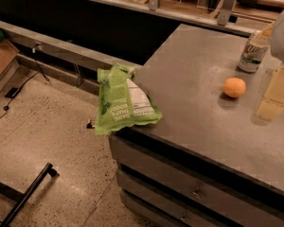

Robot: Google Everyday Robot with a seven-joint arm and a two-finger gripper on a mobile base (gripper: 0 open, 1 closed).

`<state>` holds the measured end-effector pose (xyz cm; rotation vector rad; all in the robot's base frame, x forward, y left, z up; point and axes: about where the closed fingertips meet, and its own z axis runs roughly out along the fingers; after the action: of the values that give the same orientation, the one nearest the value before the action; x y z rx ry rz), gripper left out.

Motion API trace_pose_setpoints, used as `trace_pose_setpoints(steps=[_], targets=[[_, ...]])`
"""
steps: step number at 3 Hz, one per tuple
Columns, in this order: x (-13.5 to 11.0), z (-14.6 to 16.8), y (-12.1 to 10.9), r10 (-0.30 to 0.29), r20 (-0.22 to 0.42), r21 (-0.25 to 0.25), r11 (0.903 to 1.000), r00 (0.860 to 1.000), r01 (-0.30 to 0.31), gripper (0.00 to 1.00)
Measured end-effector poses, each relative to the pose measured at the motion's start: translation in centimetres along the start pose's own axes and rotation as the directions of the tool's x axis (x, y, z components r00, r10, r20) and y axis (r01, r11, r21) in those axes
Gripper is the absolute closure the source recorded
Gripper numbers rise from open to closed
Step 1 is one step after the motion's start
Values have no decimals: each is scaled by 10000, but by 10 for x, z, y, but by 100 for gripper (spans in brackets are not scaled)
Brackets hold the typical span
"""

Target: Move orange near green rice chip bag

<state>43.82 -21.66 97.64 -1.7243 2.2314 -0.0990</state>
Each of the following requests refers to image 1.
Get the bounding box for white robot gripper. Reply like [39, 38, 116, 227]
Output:
[256, 10, 284, 121]

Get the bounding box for orange fruit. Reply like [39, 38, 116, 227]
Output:
[222, 78, 246, 98]

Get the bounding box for green rice chip bag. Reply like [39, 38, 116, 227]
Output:
[95, 63, 163, 135]

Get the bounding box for white green labelled can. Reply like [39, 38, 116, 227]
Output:
[238, 30, 270, 73]

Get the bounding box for upper drawer knob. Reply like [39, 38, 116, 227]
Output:
[191, 188, 201, 199]

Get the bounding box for grey drawer cabinet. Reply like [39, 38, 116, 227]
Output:
[109, 131, 284, 227]

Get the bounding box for cardboard box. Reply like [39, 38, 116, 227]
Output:
[0, 39, 19, 91]

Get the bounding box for black metal stand leg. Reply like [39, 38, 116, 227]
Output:
[0, 163, 59, 227]

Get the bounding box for grey metal shelf rail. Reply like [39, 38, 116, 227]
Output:
[0, 17, 143, 95]

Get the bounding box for black power adapter with cable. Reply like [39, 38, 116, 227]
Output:
[0, 62, 50, 119]

